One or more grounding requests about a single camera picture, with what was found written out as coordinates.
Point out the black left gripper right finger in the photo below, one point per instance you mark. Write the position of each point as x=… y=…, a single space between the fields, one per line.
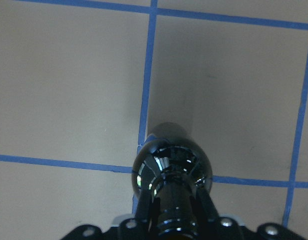
x=207 y=211

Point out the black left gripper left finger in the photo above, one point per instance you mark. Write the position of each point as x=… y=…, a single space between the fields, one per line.
x=146 y=206

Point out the dark wine bottle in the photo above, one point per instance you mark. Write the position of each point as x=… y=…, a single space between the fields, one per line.
x=173 y=167

